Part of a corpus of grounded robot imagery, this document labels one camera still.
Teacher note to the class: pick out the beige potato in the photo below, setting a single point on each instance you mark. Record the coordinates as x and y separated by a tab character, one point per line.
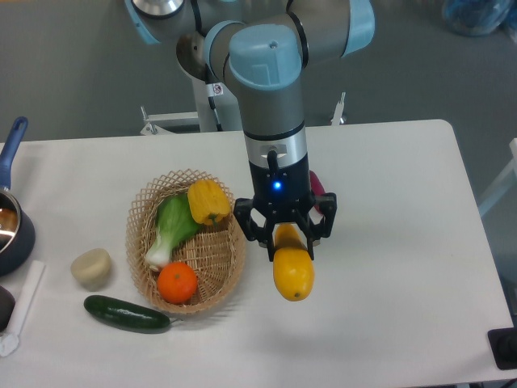
92	269

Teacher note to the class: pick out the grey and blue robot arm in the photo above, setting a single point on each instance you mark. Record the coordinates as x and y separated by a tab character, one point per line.
261	65

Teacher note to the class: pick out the woven wicker basket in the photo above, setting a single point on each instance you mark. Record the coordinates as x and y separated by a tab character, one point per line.
216	253

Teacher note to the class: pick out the purple eggplant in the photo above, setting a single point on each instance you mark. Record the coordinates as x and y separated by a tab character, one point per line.
316	185

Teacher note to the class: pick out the white plastic utensil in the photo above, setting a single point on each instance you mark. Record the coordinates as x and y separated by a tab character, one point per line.
10	339

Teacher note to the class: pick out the yellow mango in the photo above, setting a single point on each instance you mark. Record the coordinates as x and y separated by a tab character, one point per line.
293	271

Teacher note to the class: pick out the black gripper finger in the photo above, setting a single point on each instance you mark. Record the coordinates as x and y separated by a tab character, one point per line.
262	234
314	232

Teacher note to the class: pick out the dark round object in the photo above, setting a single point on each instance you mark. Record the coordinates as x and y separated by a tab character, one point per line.
7	305

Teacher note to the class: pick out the black device at table edge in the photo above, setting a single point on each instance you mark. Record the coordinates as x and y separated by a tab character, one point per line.
503	347

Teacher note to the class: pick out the dark green cucumber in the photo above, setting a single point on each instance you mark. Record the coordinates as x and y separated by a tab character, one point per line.
127	316

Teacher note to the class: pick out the green bok choy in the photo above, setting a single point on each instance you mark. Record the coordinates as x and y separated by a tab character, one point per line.
174	225

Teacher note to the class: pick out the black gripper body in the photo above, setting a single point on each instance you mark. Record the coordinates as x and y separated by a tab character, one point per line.
281	186

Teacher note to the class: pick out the blue plastic bag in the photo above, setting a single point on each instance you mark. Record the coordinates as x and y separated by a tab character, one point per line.
475	18

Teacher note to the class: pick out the orange tangerine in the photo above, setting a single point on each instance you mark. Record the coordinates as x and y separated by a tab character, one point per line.
177	283

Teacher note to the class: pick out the yellow bell pepper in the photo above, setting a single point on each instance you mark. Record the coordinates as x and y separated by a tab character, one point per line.
208	202

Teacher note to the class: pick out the dark blue saucepan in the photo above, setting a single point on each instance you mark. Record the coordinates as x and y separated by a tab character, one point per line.
18	234

